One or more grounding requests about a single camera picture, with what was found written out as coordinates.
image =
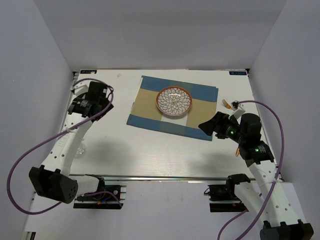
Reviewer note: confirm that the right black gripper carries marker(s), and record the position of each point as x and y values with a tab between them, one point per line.
217	124

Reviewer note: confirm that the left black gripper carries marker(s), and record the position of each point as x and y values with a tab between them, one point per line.
106	104

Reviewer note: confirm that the floral patterned ceramic plate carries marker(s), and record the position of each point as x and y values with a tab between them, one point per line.
174	101

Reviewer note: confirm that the blue beige checked placemat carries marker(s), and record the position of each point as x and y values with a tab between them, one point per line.
145	114

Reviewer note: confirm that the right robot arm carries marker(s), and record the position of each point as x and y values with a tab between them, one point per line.
273	210

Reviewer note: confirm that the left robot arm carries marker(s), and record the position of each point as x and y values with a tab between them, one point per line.
52	179

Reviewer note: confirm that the gold fork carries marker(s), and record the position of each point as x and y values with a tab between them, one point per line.
226	104

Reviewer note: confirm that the left blue corner sticker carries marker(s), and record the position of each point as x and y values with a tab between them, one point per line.
88	71

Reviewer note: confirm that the blue corner sticker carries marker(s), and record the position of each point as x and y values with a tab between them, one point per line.
238	73
88	71

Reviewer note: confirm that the clear drinking glass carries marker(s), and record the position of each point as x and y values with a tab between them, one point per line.
80	150

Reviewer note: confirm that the right blue corner sticker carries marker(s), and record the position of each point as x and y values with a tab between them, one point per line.
238	73

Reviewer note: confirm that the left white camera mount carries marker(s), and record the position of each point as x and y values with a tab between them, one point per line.
80	88

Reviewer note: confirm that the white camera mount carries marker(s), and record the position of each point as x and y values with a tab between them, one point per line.
238	110
80	88

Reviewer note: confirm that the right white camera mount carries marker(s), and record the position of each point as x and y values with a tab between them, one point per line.
238	110

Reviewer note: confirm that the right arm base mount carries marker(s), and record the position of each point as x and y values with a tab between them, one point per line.
220	201

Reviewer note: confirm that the aluminium table edge rail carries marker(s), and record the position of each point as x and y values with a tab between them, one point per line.
152	177

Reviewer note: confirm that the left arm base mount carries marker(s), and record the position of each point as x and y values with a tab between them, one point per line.
99	193

